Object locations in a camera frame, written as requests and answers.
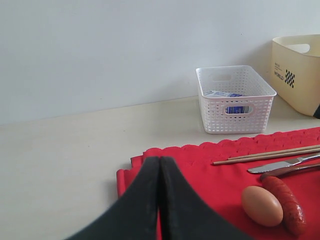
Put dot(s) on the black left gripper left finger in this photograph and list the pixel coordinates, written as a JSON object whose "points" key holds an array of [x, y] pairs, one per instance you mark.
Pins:
{"points": [[134, 215]]}

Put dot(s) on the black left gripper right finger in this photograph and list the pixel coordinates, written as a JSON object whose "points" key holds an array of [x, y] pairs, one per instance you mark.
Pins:
{"points": [[184, 215]]}

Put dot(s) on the brown egg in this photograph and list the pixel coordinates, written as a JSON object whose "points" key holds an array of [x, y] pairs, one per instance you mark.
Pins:
{"points": [[261, 206]]}

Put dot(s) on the red sausage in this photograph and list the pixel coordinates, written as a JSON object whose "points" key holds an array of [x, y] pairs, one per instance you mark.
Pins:
{"points": [[293, 214]]}

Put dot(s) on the small milk carton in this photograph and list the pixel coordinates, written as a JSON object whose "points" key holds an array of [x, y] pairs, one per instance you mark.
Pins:
{"points": [[231, 109]]}

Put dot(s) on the red scalloped table cloth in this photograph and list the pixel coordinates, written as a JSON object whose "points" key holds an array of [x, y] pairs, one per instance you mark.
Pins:
{"points": [[221, 186]]}

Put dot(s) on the silver table knife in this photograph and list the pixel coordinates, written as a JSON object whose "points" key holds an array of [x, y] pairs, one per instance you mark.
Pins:
{"points": [[282, 164]]}

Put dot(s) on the white perforated plastic basket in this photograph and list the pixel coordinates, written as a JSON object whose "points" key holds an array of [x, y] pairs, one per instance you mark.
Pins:
{"points": [[233, 99]]}

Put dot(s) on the lower wooden chopstick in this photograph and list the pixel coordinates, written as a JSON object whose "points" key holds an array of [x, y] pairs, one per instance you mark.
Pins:
{"points": [[266, 157]]}

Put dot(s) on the wooden chopstick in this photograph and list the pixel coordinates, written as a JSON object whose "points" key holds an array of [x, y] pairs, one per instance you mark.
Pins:
{"points": [[266, 157], [276, 152]]}

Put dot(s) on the upper wooden chopstick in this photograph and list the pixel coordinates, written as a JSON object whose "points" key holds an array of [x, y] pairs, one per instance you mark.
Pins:
{"points": [[276, 152]]}

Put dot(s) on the cream plastic bin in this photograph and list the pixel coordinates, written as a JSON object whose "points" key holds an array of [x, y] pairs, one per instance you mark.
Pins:
{"points": [[295, 72]]}

